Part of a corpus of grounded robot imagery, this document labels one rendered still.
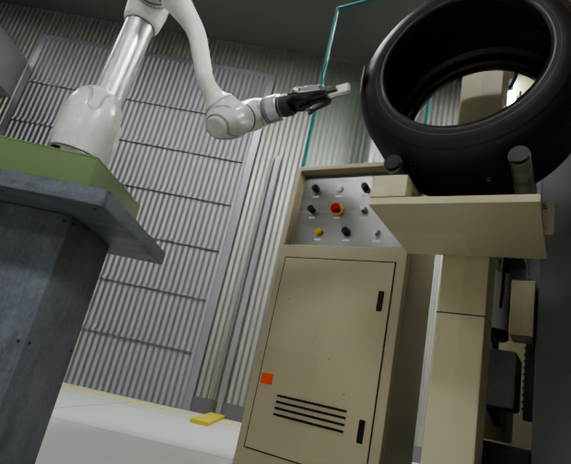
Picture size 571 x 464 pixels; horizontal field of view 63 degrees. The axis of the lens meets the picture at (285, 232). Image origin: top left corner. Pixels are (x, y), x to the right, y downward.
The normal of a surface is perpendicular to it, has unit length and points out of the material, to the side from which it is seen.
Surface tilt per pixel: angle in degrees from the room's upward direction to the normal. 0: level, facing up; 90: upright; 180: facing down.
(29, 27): 90
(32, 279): 90
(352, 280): 90
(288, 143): 90
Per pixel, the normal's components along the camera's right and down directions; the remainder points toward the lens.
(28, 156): 0.00, -0.32
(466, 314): -0.48, -0.37
